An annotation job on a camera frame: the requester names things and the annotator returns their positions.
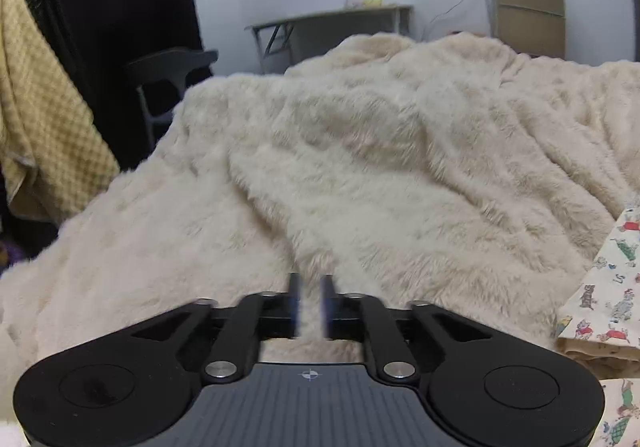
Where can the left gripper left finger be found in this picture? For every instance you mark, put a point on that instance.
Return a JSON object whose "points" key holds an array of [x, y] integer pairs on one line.
{"points": [[257, 318]]}

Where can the cream fluffy blanket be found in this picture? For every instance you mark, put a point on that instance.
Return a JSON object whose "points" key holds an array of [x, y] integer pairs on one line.
{"points": [[457, 172]]}

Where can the yellow checkered towel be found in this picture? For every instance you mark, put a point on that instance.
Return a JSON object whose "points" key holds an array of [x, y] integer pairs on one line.
{"points": [[53, 159]]}

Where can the black curtain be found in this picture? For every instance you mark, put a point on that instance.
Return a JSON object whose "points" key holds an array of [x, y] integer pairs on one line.
{"points": [[108, 35]]}

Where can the cartoon print cream garment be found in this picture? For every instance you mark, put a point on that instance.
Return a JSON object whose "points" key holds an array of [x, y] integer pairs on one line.
{"points": [[599, 327]]}

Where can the black plastic chair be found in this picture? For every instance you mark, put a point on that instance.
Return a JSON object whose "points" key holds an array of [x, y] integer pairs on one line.
{"points": [[165, 74]]}

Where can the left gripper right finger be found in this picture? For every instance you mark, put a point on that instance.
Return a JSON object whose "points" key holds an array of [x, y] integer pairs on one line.
{"points": [[364, 319]]}

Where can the grey folding table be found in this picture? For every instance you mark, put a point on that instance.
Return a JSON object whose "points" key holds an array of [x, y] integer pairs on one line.
{"points": [[284, 42]]}

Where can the items on table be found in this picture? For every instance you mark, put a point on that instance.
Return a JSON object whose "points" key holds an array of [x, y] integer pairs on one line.
{"points": [[359, 4]]}

